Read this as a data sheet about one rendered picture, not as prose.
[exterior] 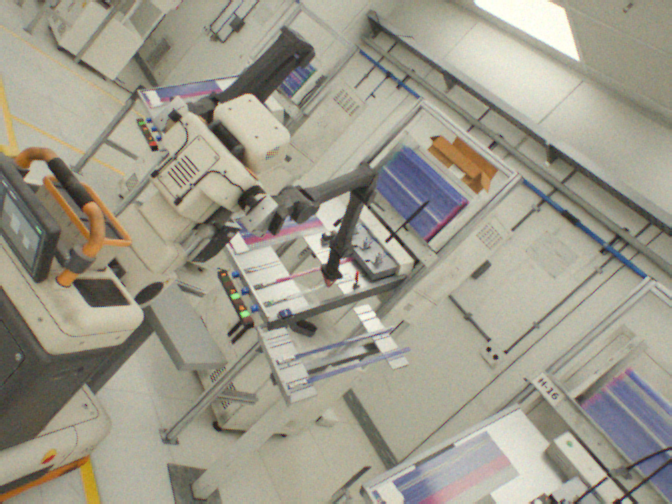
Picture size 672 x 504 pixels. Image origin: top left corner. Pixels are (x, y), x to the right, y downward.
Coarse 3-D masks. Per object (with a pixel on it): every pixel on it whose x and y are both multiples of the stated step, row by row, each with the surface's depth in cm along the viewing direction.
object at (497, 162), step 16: (432, 112) 275; (448, 128) 268; (400, 144) 277; (416, 144) 283; (480, 144) 253; (384, 160) 279; (496, 160) 246; (464, 208) 238; (480, 208) 241; (208, 224) 267; (448, 224) 240; (464, 224) 243; (432, 240) 242; (448, 240) 245; (192, 288) 286; (304, 320) 267; (224, 400) 234; (240, 400) 242; (256, 400) 248; (160, 432) 232
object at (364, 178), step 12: (360, 168) 184; (372, 168) 186; (336, 180) 175; (348, 180) 177; (360, 180) 181; (372, 180) 186; (312, 192) 166; (324, 192) 169; (336, 192) 174; (360, 192) 192; (300, 204) 160; (312, 204) 162; (300, 216) 160
